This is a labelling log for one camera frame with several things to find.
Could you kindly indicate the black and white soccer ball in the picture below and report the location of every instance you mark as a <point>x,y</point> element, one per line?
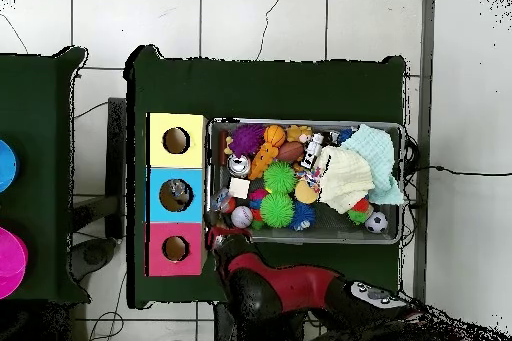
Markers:
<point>376,222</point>

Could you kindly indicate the cream knitted cloth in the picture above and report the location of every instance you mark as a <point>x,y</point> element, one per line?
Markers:
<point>344,179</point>

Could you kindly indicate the mint green knitted cloth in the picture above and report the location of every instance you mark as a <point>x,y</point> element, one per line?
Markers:
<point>372,149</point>

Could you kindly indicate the shallow silver mesh bin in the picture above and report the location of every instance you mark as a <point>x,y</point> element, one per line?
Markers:
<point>340,237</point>

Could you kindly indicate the green puffer toy with eyes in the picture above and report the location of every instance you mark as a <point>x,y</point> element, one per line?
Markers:
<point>276,209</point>

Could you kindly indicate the brown toy football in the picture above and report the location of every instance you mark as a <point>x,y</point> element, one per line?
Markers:
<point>290,152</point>

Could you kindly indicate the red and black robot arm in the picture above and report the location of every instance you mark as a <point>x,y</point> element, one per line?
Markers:
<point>288,281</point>

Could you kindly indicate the grey plastic toy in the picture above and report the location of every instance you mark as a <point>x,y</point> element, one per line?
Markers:
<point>312,151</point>

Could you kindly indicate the wooden box with three holes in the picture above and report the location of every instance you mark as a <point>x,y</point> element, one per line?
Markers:
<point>192,205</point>

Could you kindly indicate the orange toy basketball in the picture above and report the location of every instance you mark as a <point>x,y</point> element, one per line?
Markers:
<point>274,136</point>

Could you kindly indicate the silver drink can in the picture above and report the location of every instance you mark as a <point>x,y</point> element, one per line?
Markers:
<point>238,166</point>

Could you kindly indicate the magenta round disc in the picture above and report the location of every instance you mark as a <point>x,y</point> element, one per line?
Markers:
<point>10,263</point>

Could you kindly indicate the purple spiky ball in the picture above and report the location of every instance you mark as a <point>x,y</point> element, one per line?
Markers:
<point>248,140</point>

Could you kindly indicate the black upright panel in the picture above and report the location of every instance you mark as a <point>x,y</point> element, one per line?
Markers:
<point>116,149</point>

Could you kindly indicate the blue round disc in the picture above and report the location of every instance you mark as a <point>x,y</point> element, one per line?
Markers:
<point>7,165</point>

